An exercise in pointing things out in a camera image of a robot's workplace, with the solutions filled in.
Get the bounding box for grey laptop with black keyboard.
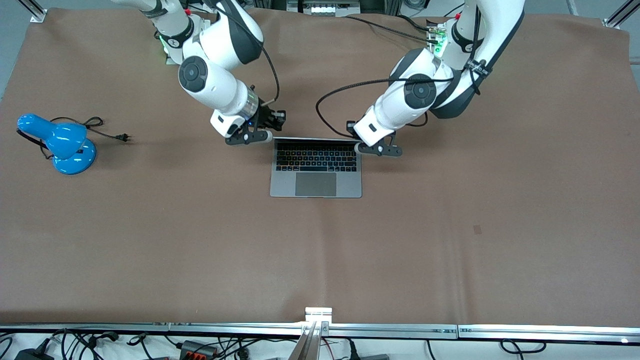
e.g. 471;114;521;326
270;137;363;199

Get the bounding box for grey equipment box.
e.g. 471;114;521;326
286;0;362;17

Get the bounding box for brown table cover sheet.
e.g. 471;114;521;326
0;7;640;326

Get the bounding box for grey orange connector block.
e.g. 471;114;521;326
180;340;219;359

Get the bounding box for black power adapter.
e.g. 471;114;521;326
14;339;55;360

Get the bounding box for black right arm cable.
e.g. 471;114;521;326
200;0;281;107

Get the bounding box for black braided table cable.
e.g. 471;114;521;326
345;15;441;45

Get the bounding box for thick black table cable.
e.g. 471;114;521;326
397;14;437;32

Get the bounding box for shiny metal mount bracket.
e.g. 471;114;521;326
305;306;333;326

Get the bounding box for aluminium table edge rail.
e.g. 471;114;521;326
0;322;171;334
169;323;306;336
458;325;640;345
327;324;459;340

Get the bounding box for aluminium frame profile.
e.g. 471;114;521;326
19;0;48;23
602;0;640;30

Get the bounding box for aluminium camera pole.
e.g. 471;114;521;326
287;320;325;360

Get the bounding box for black looped floor cable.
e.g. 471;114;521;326
501;339;547;357

